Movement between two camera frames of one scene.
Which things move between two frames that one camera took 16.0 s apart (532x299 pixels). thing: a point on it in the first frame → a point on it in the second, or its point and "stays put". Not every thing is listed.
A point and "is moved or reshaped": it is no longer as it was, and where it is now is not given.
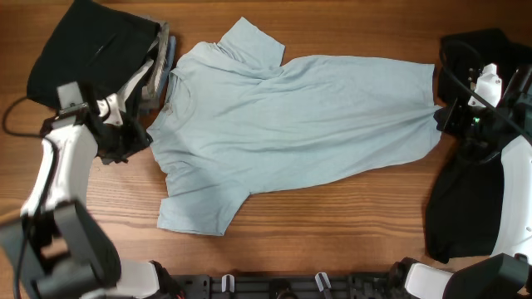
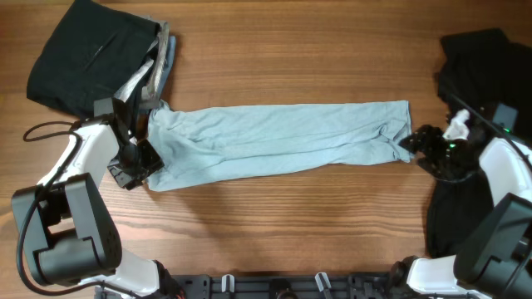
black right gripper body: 467,121 → 444,157
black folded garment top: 97,46 stays put
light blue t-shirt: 234,120 is moved or reshaped
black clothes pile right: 465,208 stays put
